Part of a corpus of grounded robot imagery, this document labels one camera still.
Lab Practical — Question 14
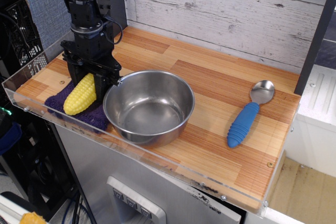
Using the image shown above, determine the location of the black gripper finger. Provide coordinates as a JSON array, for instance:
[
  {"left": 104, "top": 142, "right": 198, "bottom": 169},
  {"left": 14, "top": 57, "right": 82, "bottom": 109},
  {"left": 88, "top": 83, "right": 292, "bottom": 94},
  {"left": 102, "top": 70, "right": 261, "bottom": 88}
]
[
  {"left": 94, "top": 74, "right": 112, "bottom": 102},
  {"left": 67, "top": 62, "right": 89, "bottom": 86}
]

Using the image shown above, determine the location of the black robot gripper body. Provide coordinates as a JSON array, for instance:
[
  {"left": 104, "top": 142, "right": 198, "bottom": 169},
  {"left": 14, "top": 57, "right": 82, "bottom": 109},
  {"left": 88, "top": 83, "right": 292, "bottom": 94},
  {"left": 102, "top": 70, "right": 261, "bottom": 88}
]
[{"left": 61, "top": 26, "right": 121, "bottom": 85}]

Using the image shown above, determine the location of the yellow plastic corn cob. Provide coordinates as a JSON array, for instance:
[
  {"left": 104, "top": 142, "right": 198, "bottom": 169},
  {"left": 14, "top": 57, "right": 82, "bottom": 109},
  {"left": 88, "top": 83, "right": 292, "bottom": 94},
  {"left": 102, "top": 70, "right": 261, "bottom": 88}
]
[{"left": 63, "top": 73, "right": 97, "bottom": 115}]

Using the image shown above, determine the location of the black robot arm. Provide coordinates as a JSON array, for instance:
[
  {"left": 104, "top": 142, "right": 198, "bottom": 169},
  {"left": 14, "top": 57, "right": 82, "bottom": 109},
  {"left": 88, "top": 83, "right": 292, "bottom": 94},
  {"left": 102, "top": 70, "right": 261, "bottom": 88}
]
[{"left": 61, "top": 0, "right": 121, "bottom": 101}]

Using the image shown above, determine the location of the purple knitted towel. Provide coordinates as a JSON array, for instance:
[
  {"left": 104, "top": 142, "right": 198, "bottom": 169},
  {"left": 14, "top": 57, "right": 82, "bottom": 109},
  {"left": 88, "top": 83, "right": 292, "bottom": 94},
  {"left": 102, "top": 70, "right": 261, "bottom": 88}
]
[{"left": 44, "top": 81, "right": 110, "bottom": 131}]

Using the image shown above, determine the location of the stainless steel bowl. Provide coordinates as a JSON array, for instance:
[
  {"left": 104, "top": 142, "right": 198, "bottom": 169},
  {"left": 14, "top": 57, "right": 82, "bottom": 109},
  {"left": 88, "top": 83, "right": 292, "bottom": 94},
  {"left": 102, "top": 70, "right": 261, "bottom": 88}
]
[{"left": 103, "top": 70, "right": 195, "bottom": 148}]

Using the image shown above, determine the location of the black plastic crate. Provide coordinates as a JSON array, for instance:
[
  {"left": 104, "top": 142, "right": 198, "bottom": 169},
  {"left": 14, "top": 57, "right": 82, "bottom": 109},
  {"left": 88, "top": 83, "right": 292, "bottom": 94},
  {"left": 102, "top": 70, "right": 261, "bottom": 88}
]
[{"left": 1, "top": 0, "right": 43, "bottom": 66}]

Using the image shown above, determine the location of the clear acrylic table guard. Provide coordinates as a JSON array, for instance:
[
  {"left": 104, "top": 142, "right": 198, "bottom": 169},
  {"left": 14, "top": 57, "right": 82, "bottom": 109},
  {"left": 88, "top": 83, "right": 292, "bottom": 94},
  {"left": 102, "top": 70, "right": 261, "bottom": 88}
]
[{"left": 1, "top": 6, "right": 300, "bottom": 218}]

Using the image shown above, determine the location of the silver toy appliance front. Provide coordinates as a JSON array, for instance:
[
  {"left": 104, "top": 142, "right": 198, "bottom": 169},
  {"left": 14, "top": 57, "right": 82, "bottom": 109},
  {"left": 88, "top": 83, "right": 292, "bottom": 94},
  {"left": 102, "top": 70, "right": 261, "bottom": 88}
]
[{"left": 56, "top": 126, "right": 246, "bottom": 223}]

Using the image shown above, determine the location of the white ridged side counter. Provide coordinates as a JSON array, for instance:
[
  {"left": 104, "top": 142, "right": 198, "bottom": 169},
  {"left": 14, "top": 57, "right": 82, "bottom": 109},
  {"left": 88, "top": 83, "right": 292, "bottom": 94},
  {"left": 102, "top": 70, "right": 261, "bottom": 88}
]
[{"left": 298, "top": 65, "right": 335, "bottom": 126}]

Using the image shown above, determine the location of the dark grey left post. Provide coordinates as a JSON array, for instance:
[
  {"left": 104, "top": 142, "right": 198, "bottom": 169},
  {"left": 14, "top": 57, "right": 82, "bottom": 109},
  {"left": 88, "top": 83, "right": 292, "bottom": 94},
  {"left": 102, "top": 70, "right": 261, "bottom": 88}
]
[{"left": 101, "top": 0, "right": 128, "bottom": 38}]

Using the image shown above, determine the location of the dark grey post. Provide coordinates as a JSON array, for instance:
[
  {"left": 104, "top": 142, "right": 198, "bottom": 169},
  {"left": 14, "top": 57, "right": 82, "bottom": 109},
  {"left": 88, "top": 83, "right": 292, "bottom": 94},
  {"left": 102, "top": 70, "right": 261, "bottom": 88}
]
[
  {"left": 101, "top": 0, "right": 128, "bottom": 38},
  {"left": 294, "top": 0, "right": 335, "bottom": 95}
]

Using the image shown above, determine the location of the blue handled metal spoon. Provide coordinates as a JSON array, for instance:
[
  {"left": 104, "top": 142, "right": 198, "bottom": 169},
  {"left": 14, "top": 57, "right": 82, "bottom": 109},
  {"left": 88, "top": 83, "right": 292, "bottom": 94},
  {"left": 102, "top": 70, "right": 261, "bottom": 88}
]
[{"left": 227, "top": 80, "right": 275, "bottom": 148}]

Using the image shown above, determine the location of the dark grey right post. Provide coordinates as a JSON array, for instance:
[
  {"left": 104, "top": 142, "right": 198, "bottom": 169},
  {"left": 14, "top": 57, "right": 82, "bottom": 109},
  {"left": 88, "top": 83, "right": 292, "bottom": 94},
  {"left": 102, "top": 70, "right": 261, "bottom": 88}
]
[{"left": 294, "top": 0, "right": 335, "bottom": 95}]

